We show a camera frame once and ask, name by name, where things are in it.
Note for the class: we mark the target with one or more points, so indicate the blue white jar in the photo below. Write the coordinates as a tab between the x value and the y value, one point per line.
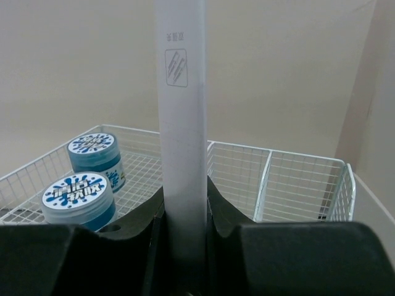
84	198
98	152

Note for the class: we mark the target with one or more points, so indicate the white wire desk organizer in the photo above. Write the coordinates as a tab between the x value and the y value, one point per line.
266	185

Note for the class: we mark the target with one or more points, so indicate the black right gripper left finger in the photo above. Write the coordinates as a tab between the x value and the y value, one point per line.
126	257

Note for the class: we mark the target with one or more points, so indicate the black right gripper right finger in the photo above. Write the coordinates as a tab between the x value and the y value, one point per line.
303	258

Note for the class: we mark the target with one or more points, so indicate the green notebook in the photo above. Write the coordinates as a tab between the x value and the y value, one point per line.
181	87

